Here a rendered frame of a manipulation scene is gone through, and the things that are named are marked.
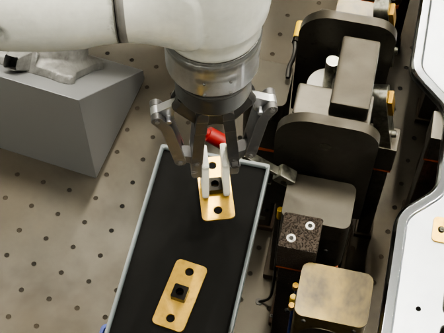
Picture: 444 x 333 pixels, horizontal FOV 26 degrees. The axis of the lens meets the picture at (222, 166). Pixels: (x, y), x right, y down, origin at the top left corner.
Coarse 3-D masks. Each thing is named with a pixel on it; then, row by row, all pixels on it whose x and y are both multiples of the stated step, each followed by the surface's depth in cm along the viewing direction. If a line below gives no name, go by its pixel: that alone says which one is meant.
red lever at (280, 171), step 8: (208, 128) 122; (208, 136) 121; (216, 136) 121; (224, 136) 122; (216, 144) 121; (248, 160) 124; (256, 160) 124; (264, 160) 125; (272, 168) 125; (280, 168) 125; (288, 168) 126; (280, 176) 125; (288, 176) 125; (296, 176) 126
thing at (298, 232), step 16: (288, 224) 121; (304, 224) 121; (320, 224) 121; (288, 240) 120; (304, 240) 120; (288, 256) 121; (304, 256) 120; (288, 272) 126; (288, 288) 131; (288, 304) 135; (272, 320) 142; (288, 320) 140
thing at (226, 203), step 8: (208, 160) 114; (216, 160) 114; (216, 168) 113; (216, 176) 112; (200, 184) 112; (216, 184) 112; (200, 192) 111; (216, 192) 111; (200, 200) 111; (208, 200) 111; (216, 200) 111; (224, 200) 111; (232, 200) 111; (208, 208) 110; (224, 208) 110; (232, 208) 110; (208, 216) 110; (216, 216) 110; (224, 216) 110; (232, 216) 110
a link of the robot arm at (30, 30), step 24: (0, 0) 75; (24, 0) 75; (48, 0) 75; (72, 0) 76; (96, 0) 76; (0, 24) 77; (24, 24) 77; (48, 24) 77; (72, 24) 77; (96, 24) 77; (0, 48) 80; (24, 48) 79; (48, 48) 79; (72, 48) 80
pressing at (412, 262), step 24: (432, 0) 152; (432, 24) 150; (432, 48) 147; (432, 72) 145; (432, 96) 143; (432, 192) 134; (408, 216) 132; (432, 216) 133; (408, 240) 131; (432, 240) 131; (408, 264) 129; (432, 264) 129; (384, 288) 128; (408, 288) 127; (432, 288) 127; (384, 312) 125; (408, 312) 125; (432, 312) 125
